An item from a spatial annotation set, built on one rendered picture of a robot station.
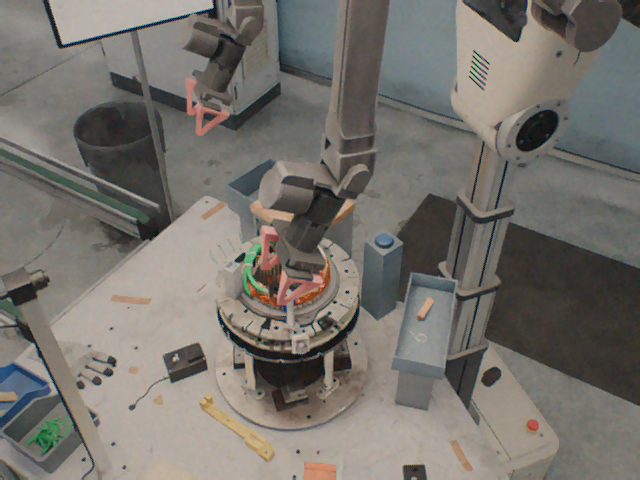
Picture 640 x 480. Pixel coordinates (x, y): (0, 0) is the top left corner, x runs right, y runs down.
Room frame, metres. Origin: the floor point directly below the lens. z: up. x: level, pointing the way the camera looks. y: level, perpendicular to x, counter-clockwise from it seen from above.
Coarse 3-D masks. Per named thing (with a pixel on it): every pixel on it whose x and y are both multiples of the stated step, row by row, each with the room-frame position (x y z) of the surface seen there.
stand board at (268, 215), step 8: (256, 200) 1.30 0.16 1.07; (256, 208) 1.27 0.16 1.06; (344, 208) 1.26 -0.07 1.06; (352, 208) 1.28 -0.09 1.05; (264, 216) 1.24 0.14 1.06; (272, 216) 1.23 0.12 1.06; (280, 216) 1.23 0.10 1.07; (288, 216) 1.23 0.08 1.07; (336, 216) 1.23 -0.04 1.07; (344, 216) 1.25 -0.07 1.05
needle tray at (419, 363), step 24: (408, 288) 0.99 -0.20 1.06; (432, 288) 1.02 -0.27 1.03; (456, 288) 0.99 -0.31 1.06; (408, 312) 0.95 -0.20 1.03; (432, 312) 0.95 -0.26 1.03; (408, 336) 0.88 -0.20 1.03; (432, 336) 0.88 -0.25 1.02; (408, 360) 0.79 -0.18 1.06; (432, 360) 0.82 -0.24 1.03; (408, 384) 0.86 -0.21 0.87; (432, 384) 0.85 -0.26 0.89
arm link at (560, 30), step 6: (618, 0) 0.87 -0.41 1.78; (546, 12) 0.89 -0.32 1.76; (546, 18) 0.88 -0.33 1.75; (552, 18) 0.87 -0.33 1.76; (558, 18) 0.86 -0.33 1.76; (564, 18) 0.85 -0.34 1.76; (546, 24) 0.89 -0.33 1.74; (552, 24) 0.87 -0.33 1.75; (558, 24) 0.86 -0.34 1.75; (564, 24) 0.85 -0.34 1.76; (552, 30) 0.88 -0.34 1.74; (558, 30) 0.86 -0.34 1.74; (564, 30) 0.85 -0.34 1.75; (558, 36) 0.87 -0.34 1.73; (564, 36) 0.85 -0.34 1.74
